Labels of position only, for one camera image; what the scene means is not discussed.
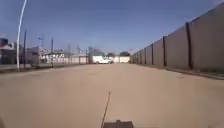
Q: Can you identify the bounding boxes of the white vehicle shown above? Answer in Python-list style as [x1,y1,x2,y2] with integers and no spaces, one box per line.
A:
[93,55,114,65]

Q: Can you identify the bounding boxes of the dark trees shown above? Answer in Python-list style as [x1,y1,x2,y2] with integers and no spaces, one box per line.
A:
[87,46,132,58]

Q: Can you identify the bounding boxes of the tan dirt road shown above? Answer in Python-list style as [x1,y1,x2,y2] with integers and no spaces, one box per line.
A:
[0,62,224,128]

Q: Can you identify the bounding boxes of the robot's own part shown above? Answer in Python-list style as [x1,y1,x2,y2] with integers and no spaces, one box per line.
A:
[100,91,135,128]

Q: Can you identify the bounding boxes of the row of dark poles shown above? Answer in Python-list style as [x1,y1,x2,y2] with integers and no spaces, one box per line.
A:
[21,30,90,69]

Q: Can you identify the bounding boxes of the row of low buildings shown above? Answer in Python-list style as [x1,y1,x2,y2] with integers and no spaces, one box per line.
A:
[0,33,90,66]

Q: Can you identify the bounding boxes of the white street lamp pole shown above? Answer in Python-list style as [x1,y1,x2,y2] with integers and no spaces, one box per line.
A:
[15,0,28,72]

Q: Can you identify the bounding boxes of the low white wall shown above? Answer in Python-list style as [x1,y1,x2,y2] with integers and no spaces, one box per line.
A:
[112,55,131,64]

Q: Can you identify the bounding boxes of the long grey panel wall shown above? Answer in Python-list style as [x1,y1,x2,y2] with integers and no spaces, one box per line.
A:
[129,1,224,74]

